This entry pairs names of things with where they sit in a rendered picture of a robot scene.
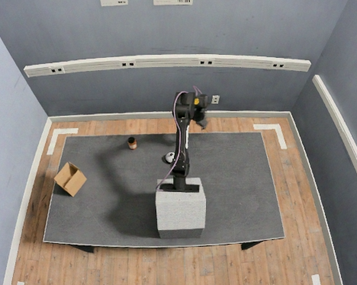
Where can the brown cardboard box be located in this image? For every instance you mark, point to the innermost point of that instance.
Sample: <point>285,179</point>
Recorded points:
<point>72,180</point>

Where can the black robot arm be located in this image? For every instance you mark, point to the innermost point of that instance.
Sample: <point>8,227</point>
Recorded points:
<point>182,165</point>

